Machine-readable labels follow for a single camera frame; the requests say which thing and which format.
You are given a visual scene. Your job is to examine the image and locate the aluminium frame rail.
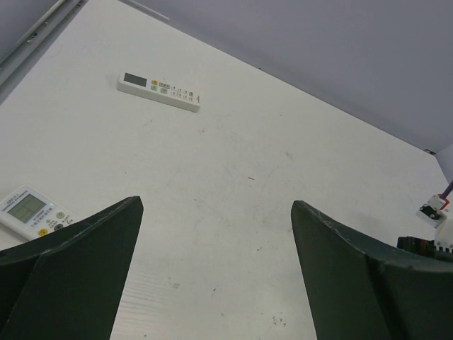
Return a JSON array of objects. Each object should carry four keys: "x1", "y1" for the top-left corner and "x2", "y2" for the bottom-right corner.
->
[{"x1": 1, "y1": 1, "x2": 87, "y2": 92}]

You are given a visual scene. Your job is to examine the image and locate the white remote with display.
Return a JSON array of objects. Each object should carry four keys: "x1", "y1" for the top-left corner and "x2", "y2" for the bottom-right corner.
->
[{"x1": 117, "y1": 72, "x2": 201, "y2": 113}]

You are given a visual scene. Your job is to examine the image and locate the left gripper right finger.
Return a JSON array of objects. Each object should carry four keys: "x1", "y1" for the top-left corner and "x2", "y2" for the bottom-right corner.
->
[{"x1": 291, "y1": 201, "x2": 452, "y2": 339}]

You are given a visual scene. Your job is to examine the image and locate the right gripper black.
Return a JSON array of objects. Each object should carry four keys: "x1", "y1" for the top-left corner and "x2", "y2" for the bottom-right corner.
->
[{"x1": 396, "y1": 236, "x2": 452, "y2": 264}]

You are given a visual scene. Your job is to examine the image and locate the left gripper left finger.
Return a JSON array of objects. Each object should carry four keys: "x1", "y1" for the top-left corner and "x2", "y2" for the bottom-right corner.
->
[{"x1": 1, "y1": 196, "x2": 144, "y2": 339}]

